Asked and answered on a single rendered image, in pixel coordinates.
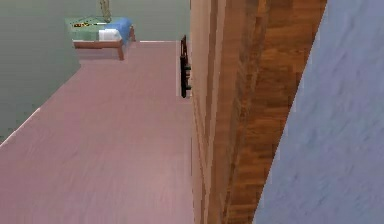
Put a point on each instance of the black and yellow flat object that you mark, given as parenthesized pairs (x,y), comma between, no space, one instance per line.
(82,24)

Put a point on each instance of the wooden bed with blue blanket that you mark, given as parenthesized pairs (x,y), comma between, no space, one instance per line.
(115,38)

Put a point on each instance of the brown wooden room door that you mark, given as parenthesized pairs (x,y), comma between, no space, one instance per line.
(233,110)

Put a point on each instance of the green bedside table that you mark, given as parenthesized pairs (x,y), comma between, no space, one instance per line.
(83,30)

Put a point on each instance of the white pillow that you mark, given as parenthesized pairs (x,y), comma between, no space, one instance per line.
(109,34)

